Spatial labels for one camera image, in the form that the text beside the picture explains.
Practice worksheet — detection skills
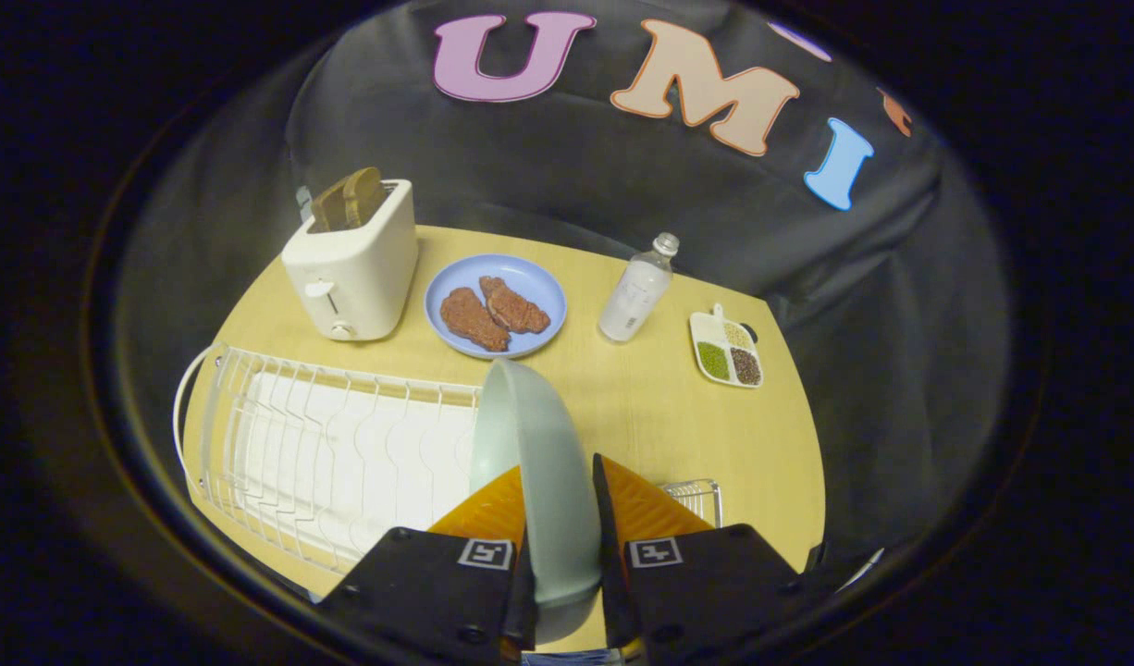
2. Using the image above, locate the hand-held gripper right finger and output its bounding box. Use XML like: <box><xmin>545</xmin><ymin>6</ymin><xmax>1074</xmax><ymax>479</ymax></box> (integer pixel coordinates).
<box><xmin>592</xmin><ymin>453</ymin><xmax>822</xmax><ymax>653</ymax></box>

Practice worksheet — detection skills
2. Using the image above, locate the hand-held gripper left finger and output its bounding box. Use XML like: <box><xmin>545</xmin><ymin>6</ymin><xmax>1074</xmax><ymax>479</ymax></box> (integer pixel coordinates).
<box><xmin>318</xmin><ymin>465</ymin><xmax>538</xmax><ymax>665</ymax></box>

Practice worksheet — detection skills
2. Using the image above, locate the white wire basket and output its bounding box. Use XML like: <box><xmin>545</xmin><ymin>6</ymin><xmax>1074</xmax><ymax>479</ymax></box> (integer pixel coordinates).
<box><xmin>658</xmin><ymin>478</ymin><xmax>724</xmax><ymax>529</ymax></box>

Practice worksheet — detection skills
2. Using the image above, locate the pale green plate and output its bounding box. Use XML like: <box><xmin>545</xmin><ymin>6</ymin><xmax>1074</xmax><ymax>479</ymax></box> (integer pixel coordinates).
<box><xmin>469</xmin><ymin>358</ymin><xmax>603</xmax><ymax>646</ymax></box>

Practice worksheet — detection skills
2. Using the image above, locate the white wire dish rack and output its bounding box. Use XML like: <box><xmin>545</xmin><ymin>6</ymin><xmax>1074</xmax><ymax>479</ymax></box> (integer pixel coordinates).
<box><xmin>173</xmin><ymin>342</ymin><xmax>483</xmax><ymax>576</ymax></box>

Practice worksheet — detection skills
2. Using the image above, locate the white divided seasoning dish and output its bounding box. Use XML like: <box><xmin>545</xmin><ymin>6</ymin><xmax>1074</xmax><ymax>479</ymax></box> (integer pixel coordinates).
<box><xmin>689</xmin><ymin>303</ymin><xmax>765</xmax><ymax>389</ymax></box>

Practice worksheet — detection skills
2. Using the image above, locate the blue plate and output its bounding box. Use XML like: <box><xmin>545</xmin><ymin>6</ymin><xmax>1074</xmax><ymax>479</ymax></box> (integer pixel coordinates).
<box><xmin>425</xmin><ymin>253</ymin><xmax>568</xmax><ymax>360</ymax></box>

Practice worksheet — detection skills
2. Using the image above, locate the brown meat piece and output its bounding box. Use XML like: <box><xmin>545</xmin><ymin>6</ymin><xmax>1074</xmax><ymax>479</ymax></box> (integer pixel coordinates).
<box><xmin>439</xmin><ymin>287</ymin><xmax>512</xmax><ymax>352</ymax></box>
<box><xmin>479</xmin><ymin>276</ymin><xmax>551</xmax><ymax>335</ymax></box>

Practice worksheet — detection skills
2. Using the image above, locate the clear plastic bottle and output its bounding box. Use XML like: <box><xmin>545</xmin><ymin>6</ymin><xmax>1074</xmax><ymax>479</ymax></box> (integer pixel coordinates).
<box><xmin>598</xmin><ymin>232</ymin><xmax>680</xmax><ymax>343</ymax></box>

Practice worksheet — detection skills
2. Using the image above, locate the white toaster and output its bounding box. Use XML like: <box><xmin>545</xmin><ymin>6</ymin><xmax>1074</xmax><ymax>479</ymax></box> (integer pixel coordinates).
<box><xmin>281</xmin><ymin>179</ymin><xmax>419</xmax><ymax>342</ymax></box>

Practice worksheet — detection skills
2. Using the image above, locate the brown toast slice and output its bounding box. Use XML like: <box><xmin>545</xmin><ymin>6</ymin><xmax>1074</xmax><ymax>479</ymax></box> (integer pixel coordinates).
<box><xmin>309</xmin><ymin>181</ymin><xmax>351</xmax><ymax>233</ymax></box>
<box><xmin>343</xmin><ymin>166</ymin><xmax>385</xmax><ymax>229</ymax></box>

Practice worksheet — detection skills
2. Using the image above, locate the black backdrop cloth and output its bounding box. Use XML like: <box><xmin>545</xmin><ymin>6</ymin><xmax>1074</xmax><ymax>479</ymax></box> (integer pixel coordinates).
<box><xmin>114</xmin><ymin>0</ymin><xmax>1017</xmax><ymax>556</ymax></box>

